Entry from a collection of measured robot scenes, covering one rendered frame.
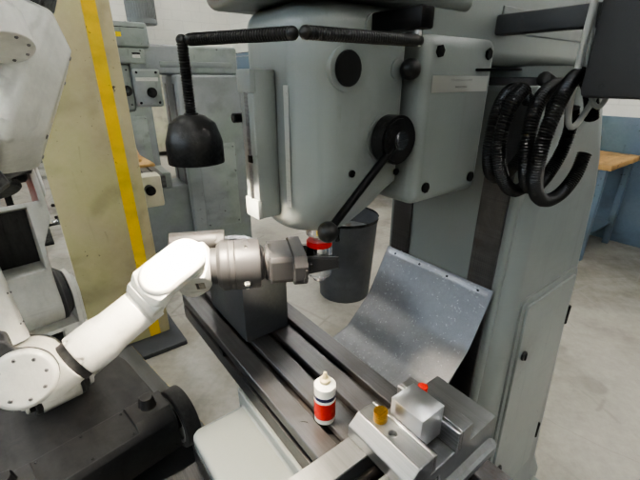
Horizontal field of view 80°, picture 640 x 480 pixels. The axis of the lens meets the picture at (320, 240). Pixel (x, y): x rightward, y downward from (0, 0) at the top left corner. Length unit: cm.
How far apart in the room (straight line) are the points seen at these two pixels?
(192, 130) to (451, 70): 40
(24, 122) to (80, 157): 154
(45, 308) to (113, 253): 128
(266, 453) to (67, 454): 66
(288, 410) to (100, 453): 67
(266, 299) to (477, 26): 69
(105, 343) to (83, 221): 171
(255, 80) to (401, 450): 55
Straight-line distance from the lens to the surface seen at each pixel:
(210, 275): 67
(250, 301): 92
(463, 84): 70
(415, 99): 63
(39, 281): 115
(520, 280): 96
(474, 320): 95
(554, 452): 221
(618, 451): 236
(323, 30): 43
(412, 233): 103
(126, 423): 139
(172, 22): 1011
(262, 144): 56
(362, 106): 57
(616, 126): 477
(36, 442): 149
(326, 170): 54
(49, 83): 79
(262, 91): 56
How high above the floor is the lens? 154
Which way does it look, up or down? 23 degrees down
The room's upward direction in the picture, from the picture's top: straight up
